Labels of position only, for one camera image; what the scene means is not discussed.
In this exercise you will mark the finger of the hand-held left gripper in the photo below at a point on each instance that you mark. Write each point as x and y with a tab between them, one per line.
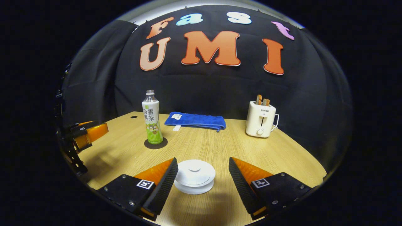
97	131

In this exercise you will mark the white toaster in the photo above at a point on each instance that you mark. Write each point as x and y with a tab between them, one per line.
260	121

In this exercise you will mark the blue towel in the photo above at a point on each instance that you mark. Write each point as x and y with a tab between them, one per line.
196	121

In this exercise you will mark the white saucer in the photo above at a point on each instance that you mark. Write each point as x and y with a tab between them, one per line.
193	192

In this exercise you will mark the clear water bottle white label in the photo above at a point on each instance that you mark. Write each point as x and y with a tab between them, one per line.
152	119

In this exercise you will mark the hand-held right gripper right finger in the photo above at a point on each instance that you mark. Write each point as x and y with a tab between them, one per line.
243	185

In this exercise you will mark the black backdrop cloth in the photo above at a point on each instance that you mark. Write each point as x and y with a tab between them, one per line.
194	88

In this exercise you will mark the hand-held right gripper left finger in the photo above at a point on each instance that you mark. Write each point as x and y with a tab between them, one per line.
163	188

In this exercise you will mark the brown toast slice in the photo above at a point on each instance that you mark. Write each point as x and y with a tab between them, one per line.
266	102
258	99

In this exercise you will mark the dark round coaster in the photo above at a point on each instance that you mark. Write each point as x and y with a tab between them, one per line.
162	145

